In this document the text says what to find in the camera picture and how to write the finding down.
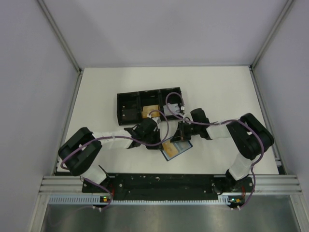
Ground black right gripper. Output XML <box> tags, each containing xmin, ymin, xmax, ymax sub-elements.
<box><xmin>170</xmin><ymin>120</ymin><xmax>200</xmax><ymax>143</ymax></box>

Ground gold credit card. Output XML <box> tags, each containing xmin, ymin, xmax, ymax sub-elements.
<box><xmin>162</xmin><ymin>141</ymin><xmax>178</xmax><ymax>160</ymax></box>

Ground blue leather card holder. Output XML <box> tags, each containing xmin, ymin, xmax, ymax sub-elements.
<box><xmin>161</xmin><ymin>140</ymin><xmax>193</xmax><ymax>161</ymax></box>

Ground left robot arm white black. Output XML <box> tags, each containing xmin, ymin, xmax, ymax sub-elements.
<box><xmin>58</xmin><ymin>117</ymin><xmax>160</xmax><ymax>192</ymax></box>

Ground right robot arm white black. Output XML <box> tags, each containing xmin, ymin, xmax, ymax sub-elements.
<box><xmin>171</xmin><ymin>108</ymin><xmax>274</xmax><ymax>191</ymax></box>

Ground black three-compartment tray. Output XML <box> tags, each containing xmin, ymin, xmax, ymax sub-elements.
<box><xmin>117</xmin><ymin>87</ymin><xmax>182</xmax><ymax>126</ymax></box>

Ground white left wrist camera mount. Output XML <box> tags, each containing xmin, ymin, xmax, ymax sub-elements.
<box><xmin>147</xmin><ymin>115</ymin><xmax>161</xmax><ymax>125</ymax></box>

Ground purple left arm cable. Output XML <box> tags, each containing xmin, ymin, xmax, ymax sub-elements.
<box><xmin>60</xmin><ymin>110</ymin><xmax>169</xmax><ymax>212</ymax></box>

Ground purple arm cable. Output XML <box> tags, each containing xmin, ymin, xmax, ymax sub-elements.
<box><xmin>60</xmin><ymin>110</ymin><xmax>169</xmax><ymax>212</ymax></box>
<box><xmin>166</xmin><ymin>92</ymin><xmax>265</xmax><ymax>211</ymax></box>

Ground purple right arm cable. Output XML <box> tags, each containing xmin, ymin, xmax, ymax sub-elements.
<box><xmin>166</xmin><ymin>92</ymin><xmax>265</xmax><ymax>211</ymax></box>

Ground aluminium frame rail right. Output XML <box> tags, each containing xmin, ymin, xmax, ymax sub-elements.
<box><xmin>249</xmin><ymin>0</ymin><xmax>296</xmax><ymax>175</ymax></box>

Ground aluminium frame rail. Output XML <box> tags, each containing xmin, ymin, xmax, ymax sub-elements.
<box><xmin>22</xmin><ymin>0</ymin><xmax>78</xmax><ymax>176</ymax></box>
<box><xmin>249</xmin><ymin>0</ymin><xmax>296</xmax><ymax>175</ymax></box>
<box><xmin>39</xmin><ymin>174</ymin><xmax>302</xmax><ymax>195</ymax></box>

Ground aluminium front frame rail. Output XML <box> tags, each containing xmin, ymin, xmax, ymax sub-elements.
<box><xmin>39</xmin><ymin>174</ymin><xmax>302</xmax><ymax>195</ymax></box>

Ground white slotted cable duct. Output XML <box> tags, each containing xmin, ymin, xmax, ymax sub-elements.
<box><xmin>48</xmin><ymin>195</ymin><xmax>231</xmax><ymax>205</ymax></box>

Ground aluminium frame rail left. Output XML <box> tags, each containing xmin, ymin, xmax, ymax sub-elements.
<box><xmin>22</xmin><ymin>0</ymin><xmax>78</xmax><ymax>176</ymax></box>

